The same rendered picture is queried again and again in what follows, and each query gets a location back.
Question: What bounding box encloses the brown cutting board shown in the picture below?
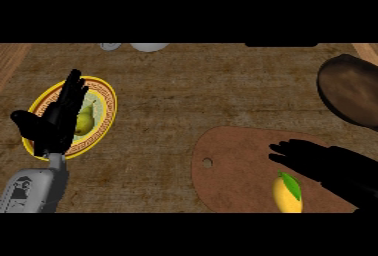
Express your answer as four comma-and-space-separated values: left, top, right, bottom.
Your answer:
190, 125, 360, 214

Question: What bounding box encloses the white round object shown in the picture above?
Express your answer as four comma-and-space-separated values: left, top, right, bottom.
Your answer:
128, 42, 171, 53

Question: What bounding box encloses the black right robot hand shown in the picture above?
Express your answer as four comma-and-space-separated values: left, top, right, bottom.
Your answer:
267, 138, 378, 214

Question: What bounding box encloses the green pear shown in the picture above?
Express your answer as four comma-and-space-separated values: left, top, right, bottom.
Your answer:
74, 99, 97, 137

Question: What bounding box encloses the yellow patterned plate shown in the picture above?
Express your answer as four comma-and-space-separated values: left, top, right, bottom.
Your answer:
21, 75, 120, 162

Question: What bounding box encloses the yellow lemon with green leaf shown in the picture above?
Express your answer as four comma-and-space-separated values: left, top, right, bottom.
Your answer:
272, 170, 304, 214

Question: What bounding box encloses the grey round object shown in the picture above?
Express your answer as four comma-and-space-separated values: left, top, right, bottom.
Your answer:
99, 42, 123, 51

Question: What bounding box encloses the dark brown pan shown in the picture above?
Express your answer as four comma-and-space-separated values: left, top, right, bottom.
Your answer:
316, 53, 378, 132

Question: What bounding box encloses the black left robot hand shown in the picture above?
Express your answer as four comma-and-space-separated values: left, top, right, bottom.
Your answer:
9, 68, 90, 158

